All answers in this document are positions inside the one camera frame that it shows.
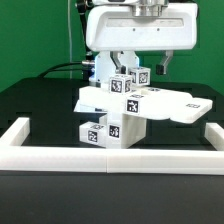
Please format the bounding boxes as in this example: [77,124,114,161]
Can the white vertical cable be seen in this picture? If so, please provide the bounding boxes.
[67,0,74,80]

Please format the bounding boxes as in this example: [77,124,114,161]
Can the white marker cube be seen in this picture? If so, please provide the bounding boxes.
[129,67,151,86]
[109,74,132,94]

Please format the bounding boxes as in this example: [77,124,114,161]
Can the black cables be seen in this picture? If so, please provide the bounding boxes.
[37,61,91,79]

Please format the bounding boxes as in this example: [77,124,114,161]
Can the white marker base plate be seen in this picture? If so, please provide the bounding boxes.
[74,101,106,113]

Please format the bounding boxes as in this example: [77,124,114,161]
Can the white chair back part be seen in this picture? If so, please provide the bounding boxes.
[79,86,213,124]

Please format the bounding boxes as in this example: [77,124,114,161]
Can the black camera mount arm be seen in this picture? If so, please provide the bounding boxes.
[74,0,98,69]

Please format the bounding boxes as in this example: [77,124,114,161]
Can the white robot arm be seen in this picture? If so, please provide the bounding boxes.
[76,0,198,83]

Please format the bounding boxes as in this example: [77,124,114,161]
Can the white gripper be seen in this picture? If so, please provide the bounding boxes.
[86,1,198,74]

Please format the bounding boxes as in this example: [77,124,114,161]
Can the white U-shaped boundary frame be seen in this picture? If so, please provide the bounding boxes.
[0,117,224,175]

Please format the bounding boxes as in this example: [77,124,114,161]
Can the white chair seat part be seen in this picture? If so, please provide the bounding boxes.
[106,112,147,149]

